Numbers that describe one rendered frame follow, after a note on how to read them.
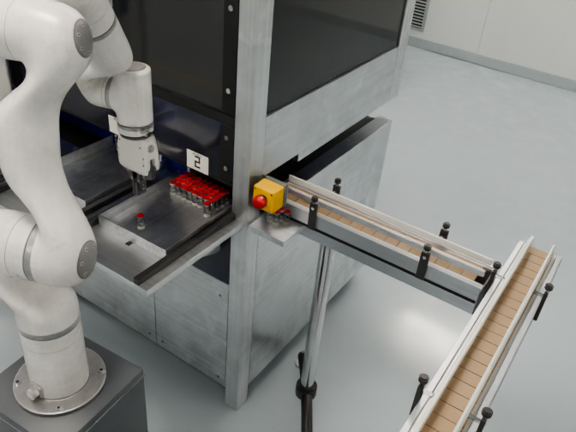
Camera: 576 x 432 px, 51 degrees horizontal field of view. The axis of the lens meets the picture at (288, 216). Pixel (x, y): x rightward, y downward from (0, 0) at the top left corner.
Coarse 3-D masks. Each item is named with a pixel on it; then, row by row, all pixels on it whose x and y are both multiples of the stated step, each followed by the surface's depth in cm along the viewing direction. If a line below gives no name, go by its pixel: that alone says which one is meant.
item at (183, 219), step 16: (176, 176) 196; (160, 192) 191; (112, 208) 176; (128, 208) 182; (144, 208) 183; (160, 208) 184; (176, 208) 184; (192, 208) 185; (224, 208) 186; (112, 224) 171; (128, 224) 176; (160, 224) 177; (176, 224) 178; (192, 224) 178; (208, 224) 175; (144, 240) 165; (160, 240) 171; (176, 240) 171; (160, 256) 164
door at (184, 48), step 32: (128, 0) 170; (160, 0) 163; (192, 0) 157; (224, 0) 151; (128, 32) 175; (160, 32) 168; (192, 32) 161; (160, 64) 174; (192, 64) 167; (192, 96) 172
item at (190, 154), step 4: (188, 152) 182; (192, 152) 181; (188, 156) 182; (192, 156) 181; (200, 156) 179; (204, 156) 178; (188, 160) 183; (192, 160) 182; (196, 160) 181; (204, 160) 179; (188, 164) 184; (192, 164) 183; (196, 164) 182; (204, 164) 180; (196, 168) 183; (204, 168) 181; (204, 172) 182
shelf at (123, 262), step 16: (160, 176) 200; (0, 208) 180; (16, 208) 178; (240, 224) 181; (96, 240) 169; (112, 240) 169; (128, 240) 170; (208, 240) 173; (224, 240) 176; (112, 256) 163; (128, 256) 164; (144, 256) 164; (192, 256) 166; (112, 272) 159; (128, 272) 159; (160, 272) 160; (176, 272) 161; (144, 288) 154
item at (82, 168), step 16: (96, 144) 208; (112, 144) 214; (64, 160) 199; (80, 160) 203; (96, 160) 204; (112, 160) 205; (80, 176) 195; (96, 176) 196; (112, 176) 197; (128, 176) 197; (80, 192) 187; (96, 192) 188
